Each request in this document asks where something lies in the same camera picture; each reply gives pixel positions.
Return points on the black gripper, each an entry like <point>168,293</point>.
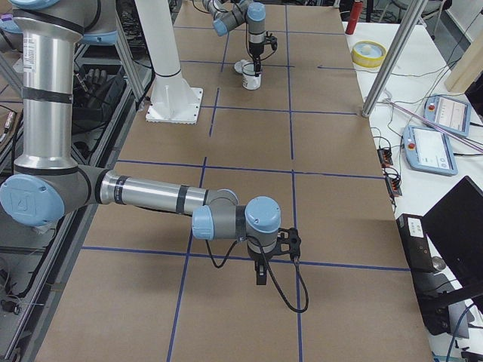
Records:
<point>255,50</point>
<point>258,258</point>

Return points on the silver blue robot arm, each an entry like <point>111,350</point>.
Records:
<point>48,183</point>
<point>253,14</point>

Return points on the white cup lid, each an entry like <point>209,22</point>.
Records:
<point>240,66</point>

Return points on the white enamel cup blue rim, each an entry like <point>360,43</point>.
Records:
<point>251,83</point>

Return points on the red bottle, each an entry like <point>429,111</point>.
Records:
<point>354,15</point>

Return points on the yellow tape roll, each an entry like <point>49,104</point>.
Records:
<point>368,54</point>

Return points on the brown paper table cover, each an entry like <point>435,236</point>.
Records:
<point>142,289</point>

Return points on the orange black connector board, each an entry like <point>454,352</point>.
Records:
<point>385,157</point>

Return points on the black computer box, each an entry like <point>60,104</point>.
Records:
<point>440,303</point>

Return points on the near blue teach pendant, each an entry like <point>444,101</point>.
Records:
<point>428,150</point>

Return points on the blue teach pendant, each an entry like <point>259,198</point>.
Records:
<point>428,150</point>
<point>451,114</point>

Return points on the black laptop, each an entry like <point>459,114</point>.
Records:
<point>454,226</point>

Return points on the far blue teach pendant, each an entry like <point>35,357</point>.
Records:
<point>451,114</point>

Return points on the wooden board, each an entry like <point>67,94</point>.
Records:
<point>467,69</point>

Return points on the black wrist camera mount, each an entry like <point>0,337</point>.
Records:
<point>288,243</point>

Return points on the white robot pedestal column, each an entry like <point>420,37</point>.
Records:
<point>172,99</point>

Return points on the aluminium frame post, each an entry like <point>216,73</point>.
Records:
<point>402,35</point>

